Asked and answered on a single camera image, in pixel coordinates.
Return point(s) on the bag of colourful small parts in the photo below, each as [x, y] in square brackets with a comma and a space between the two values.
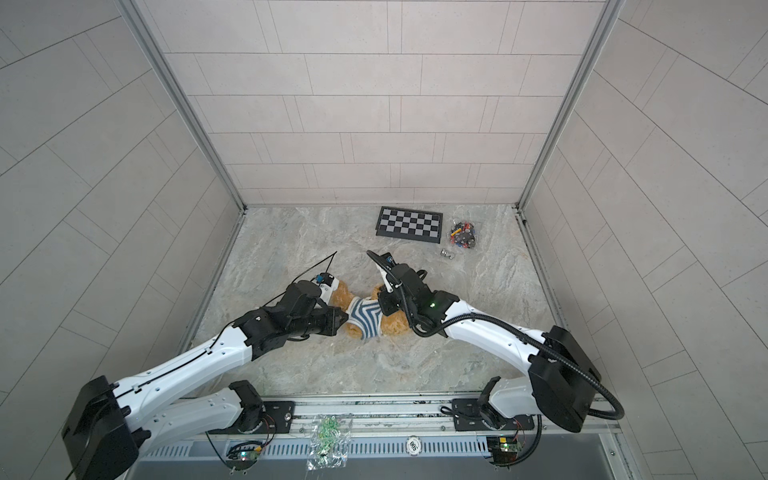
[463, 234]

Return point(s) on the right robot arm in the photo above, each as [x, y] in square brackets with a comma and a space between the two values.
[559, 382]

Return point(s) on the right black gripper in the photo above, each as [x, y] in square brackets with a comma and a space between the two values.
[384, 296]

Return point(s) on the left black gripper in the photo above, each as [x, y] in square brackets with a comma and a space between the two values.
[332, 324]

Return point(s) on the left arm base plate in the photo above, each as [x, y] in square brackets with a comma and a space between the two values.
[273, 417]

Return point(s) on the black white chessboard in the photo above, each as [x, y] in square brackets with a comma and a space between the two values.
[409, 224]

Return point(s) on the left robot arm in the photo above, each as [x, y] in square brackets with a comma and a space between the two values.
[111, 424]

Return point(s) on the round white sticker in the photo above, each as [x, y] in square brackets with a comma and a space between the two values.
[414, 446]

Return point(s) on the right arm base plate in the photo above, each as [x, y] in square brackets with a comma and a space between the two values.
[466, 417]

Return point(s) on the left circuit board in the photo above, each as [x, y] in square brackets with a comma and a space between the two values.
[243, 456]

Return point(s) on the brown teddy bear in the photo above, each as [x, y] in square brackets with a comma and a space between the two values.
[392, 325]

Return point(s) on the clear bag with green parts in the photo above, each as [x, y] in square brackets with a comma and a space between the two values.
[330, 442]

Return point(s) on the right circuit board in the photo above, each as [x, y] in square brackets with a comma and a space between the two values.
[503, 450]

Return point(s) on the aluminium mounting rail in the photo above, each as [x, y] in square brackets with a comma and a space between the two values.
[373, 415]

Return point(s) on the blue white striped sweater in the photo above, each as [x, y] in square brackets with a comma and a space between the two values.
[365, 314]

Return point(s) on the circuit board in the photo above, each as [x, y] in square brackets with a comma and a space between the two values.
[243, 456]
[503, 450]

